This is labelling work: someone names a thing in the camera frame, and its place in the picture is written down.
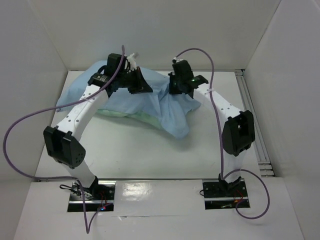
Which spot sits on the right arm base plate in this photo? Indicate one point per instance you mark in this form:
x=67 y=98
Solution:
x=217 y=198

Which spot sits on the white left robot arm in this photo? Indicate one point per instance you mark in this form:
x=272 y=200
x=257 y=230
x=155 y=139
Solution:
x=63 y=141

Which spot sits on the light blue pillowcase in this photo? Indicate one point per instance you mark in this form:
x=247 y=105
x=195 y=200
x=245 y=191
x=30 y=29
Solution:
x=158 y=108

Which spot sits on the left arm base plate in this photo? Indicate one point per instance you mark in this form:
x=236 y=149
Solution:
x=104 y=201

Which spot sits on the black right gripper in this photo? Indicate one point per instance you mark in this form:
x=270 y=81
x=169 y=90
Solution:
x=175 y=86

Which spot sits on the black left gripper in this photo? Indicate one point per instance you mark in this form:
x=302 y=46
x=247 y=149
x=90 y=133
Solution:
x=141 y=86

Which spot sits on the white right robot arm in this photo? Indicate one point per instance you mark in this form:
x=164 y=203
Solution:
x=236 y=130

